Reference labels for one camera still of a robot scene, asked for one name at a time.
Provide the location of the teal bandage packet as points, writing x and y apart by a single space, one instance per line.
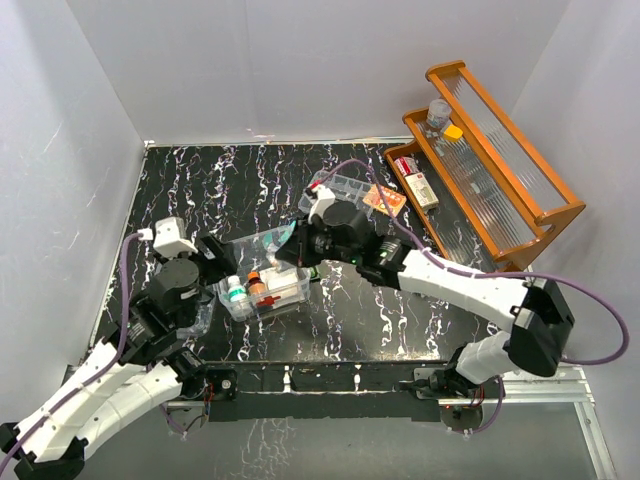
275 238

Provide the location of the orange wooden shelf rack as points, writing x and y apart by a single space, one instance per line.
500 203

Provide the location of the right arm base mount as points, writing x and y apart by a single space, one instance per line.
443 382

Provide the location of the clear jar on shelf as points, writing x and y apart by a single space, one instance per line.
438 114

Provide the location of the yellow capped bottle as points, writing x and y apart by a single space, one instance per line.
452 133

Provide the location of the clear box lid with handle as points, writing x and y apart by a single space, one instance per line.
203 319

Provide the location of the orange brown medicine bottle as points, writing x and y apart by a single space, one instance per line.
256 288

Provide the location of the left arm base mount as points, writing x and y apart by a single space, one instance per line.
210 385

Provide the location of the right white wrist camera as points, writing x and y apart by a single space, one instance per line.
321 199

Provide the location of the clear first aid box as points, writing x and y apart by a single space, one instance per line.
251 256

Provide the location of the red white medicine box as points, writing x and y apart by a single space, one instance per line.
406 165

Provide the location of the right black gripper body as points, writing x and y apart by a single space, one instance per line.
320 246

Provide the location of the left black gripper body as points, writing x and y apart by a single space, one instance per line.
215 268

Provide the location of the clear compartment organizer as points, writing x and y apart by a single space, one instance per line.
344 188

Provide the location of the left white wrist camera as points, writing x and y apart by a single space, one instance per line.
169 238

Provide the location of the orange plaster packet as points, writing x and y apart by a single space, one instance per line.
385 200

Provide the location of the white blue gauze packet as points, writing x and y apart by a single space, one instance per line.
281 283

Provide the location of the green wind oil box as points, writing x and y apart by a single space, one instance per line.
314 274

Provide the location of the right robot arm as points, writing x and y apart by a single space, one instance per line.
533 319

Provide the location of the beige medicine box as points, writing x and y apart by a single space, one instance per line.
422 191

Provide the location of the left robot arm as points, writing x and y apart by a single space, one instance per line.
130 371

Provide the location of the white green capped bottle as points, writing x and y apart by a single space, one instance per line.
237 296

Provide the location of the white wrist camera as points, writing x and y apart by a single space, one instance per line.
321 199
169 238

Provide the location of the metal frame rail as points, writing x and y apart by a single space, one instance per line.
318 397

